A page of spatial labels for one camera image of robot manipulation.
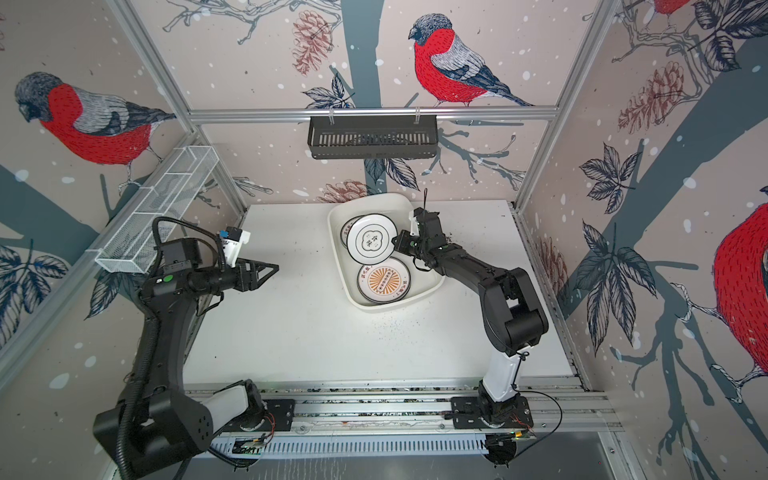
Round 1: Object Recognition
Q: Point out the black thin cable right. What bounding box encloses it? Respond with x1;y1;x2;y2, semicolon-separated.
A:
509;350;564;460

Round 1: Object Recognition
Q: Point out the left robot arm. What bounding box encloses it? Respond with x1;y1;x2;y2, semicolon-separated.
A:
93;238;279;479

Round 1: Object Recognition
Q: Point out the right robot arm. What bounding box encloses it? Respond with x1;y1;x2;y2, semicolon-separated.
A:
392;207;549;428

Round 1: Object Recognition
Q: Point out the black wall-mounted basket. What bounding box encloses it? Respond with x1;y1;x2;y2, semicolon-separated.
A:
307;115;439;160

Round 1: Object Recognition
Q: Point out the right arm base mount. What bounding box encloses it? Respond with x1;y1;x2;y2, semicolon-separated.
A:
444;394;533;430

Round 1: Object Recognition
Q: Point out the orange sunburst plate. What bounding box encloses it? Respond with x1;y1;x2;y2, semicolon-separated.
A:
340;215;363;247
356;258;412;305

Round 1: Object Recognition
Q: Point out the white flower plate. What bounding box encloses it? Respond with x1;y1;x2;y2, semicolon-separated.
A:
346;214;397;265

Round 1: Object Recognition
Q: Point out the white wire mesh shelf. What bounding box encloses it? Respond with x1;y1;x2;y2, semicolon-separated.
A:
95;146;219;273

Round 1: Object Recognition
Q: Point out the horizontal aluminium frame bar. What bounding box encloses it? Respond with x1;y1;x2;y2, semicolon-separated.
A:
187;106;560;125

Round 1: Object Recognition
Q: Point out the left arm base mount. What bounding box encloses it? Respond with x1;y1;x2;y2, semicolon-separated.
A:
221;398;296;433

